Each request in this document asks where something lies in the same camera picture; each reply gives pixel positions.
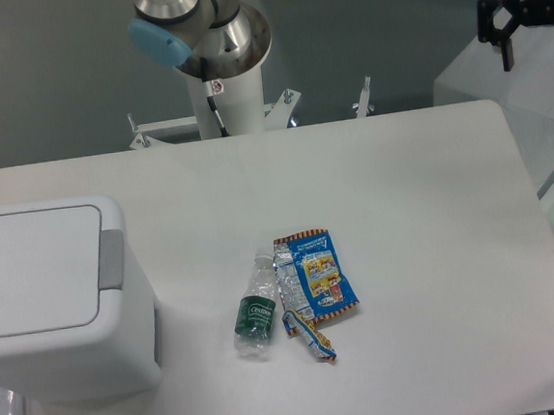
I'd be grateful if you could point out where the grey lid push button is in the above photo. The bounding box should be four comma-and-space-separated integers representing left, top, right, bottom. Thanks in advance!
98, 229, 126, 291

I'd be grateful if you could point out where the white trash can lid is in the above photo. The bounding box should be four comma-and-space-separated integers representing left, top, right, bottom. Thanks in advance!
0, 205, 102, 338

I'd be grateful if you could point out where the white trash can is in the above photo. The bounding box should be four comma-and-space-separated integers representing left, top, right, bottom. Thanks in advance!
0, 194, 162, 403

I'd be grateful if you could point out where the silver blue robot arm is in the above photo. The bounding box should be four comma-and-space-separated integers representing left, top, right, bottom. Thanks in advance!
129, 0, 554, 82

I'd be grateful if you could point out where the translucent white box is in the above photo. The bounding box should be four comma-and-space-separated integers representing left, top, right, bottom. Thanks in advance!
432, 27, 554, 233

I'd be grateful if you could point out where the metal levelling bolt right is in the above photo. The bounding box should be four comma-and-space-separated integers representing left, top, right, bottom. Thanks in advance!
352, 75, 375, 118

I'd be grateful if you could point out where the blue snack wrapper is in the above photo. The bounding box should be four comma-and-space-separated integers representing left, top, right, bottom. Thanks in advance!
273, 228, 359, 325

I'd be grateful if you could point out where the torn snack wrapper strip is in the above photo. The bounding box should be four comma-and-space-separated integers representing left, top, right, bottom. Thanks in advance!
282, 309, 336, 362

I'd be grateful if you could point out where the crushed clear plastic bottle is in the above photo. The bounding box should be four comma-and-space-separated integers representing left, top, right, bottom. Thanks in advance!
233, 249, 277, 362

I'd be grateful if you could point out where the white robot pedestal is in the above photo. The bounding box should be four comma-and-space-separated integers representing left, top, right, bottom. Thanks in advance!
184, 67, 264, 131

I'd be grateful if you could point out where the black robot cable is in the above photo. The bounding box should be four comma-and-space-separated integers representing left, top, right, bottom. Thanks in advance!
198, 55, 230, 140

